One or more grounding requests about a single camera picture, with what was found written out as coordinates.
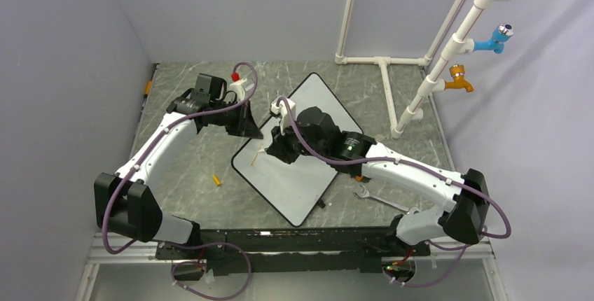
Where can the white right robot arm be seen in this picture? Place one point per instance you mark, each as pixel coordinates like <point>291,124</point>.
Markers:
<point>460,201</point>

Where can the blue faucet tap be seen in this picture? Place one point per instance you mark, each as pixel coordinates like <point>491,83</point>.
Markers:
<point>502,33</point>

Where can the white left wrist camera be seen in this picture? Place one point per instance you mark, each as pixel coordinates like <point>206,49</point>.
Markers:
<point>241,86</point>

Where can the white pvc pipe frame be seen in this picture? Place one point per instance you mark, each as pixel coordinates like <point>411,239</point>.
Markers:
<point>442,51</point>

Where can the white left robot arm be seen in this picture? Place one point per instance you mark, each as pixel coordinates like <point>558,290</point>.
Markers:
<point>124,200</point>

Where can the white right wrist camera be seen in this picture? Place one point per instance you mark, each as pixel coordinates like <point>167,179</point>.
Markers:
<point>285,109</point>

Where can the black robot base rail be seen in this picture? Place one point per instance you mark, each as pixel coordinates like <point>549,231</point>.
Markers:
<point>365,249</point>

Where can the white whiteboard black frame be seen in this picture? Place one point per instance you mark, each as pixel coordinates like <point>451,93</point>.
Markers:
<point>293,189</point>

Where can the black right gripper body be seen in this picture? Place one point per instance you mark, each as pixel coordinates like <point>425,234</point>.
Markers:
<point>292,140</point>

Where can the orange marker cap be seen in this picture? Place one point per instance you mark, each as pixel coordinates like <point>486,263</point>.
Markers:
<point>216,180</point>

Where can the silver open-end wrench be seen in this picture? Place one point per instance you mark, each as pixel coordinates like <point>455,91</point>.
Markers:
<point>363,193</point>

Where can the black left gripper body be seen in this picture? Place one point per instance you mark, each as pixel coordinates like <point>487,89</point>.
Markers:
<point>224,118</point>

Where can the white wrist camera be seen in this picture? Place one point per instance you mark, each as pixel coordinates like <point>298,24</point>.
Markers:
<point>285,109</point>
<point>241,86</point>

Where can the orange black pen at wall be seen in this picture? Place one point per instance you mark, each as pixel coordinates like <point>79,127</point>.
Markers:
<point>147,90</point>

